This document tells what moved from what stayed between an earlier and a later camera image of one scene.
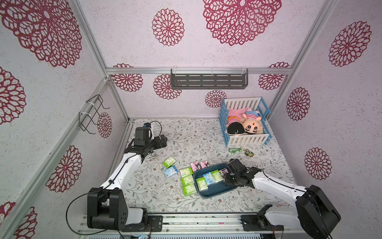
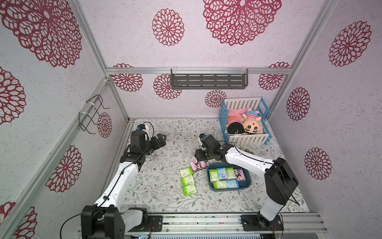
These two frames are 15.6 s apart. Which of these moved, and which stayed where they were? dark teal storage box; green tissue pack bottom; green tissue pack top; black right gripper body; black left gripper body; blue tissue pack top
Moved: black right gripper body; blue tissue pack top; green tissue pack top; dark teal storage box
Stayed: black left gripper body; green tissue pack bottom
